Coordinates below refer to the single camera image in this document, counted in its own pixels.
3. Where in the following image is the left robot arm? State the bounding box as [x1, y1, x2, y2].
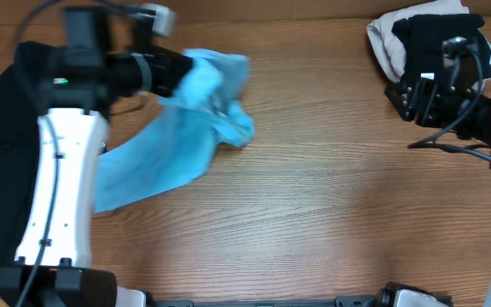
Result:
[0, 1, 192, 307]

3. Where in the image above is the folded black t-shirt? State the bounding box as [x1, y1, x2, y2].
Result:
[392, 14, 491, 87]

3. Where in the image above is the black t-shirt on left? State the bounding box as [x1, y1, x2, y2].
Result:
[0, 66, 39, 267]

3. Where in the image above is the light blue t-shirt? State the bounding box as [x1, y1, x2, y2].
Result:
[94, 49, 255, 212]

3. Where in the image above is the folded beige t-shirt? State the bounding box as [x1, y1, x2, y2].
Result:
[367, 0, 469, 83]

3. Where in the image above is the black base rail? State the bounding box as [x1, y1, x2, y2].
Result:
[142, 281, 455, 307]

